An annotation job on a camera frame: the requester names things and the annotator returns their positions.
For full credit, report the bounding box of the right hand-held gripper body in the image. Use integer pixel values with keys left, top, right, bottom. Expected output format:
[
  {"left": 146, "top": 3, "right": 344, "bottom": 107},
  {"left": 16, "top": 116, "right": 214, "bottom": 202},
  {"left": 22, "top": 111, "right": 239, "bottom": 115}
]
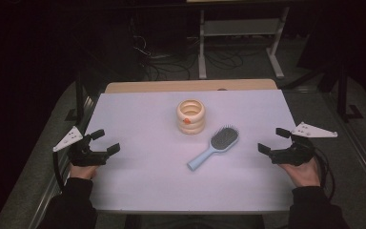
[{"left": 268, "top": 121, "right": 338, "bottom": 167}]

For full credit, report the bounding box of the tangle of floor cables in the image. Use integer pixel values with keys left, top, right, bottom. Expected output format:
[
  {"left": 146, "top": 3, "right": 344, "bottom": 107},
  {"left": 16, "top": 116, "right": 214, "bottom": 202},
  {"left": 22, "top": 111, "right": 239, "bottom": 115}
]
[{"left": 130, "top": 18, "right": 258, "bottom": 81}]

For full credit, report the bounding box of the person's right hand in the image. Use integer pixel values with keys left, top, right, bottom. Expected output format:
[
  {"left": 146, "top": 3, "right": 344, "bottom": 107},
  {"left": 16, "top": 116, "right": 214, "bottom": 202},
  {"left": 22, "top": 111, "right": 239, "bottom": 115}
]
[{"left": 279, "top": 157, "right": 321, "bottom": 189}]

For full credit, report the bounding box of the light blue hairbrush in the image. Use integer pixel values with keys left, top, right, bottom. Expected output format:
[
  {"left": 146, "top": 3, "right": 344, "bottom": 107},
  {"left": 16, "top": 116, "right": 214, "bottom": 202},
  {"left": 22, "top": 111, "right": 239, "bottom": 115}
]
[{"left": 187, "top": 124, "right": 240, "bottom": 172}]

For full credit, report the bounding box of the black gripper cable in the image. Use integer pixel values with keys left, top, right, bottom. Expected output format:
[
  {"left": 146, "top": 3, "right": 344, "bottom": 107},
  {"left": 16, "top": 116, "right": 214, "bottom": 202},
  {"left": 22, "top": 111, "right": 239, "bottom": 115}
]
[
  {"left": 313, "top": 147, "right": 336, "bottom": 203},
  {"left": 51, "top": 151, "right": 67, "bottom": 192}
]

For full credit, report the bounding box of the light wooden table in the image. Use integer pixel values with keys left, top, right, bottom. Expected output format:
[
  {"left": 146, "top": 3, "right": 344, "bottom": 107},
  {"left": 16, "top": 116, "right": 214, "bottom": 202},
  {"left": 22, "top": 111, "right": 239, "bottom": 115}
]
[{"left": 104, "top": 78, "right": 279, "bottom": 94}]

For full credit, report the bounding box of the black metal stand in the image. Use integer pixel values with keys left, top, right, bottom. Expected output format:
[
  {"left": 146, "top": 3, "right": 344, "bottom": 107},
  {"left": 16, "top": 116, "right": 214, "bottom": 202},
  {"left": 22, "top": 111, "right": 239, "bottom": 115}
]
[
  {"left": 64, "top": 71, "right": 88, "bottom": 122},
  {"left": 335, "top": 61, "right": 365, "bottom": 124}
]

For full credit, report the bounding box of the white metal stand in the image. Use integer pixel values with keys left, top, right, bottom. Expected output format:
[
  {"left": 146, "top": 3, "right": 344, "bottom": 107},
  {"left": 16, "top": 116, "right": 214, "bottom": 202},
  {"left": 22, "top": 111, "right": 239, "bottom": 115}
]
[{"left": 198, "top": 6, "right": 291, "bottom": 80}]

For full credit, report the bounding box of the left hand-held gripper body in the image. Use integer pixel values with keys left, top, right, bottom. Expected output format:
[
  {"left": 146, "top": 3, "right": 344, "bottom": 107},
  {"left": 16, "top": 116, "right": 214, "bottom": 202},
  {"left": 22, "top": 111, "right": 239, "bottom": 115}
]
[{"left": 52, "top": 126, "right": 111, "bottom": 167}]

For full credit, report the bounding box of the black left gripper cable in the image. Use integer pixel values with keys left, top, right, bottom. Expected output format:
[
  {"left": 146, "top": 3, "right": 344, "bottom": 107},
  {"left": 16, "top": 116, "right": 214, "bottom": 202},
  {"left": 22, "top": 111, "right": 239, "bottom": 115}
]
[{"left": 51, "top": 151, "right": 67, "bottom": 192}]

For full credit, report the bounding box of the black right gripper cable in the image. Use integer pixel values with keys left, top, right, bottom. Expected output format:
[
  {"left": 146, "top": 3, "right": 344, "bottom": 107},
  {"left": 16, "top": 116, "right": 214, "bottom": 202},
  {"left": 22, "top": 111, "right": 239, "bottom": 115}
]
[{"left": 313, "top": 147, "right": 336, "bottom": 203}]

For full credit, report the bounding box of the person's left hand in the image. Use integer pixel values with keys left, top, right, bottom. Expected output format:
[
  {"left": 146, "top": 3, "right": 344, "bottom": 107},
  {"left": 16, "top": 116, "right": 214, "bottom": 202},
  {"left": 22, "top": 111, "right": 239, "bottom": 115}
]
[{"left": 69, "top": 163, "right": 99, "bottom": 180}]

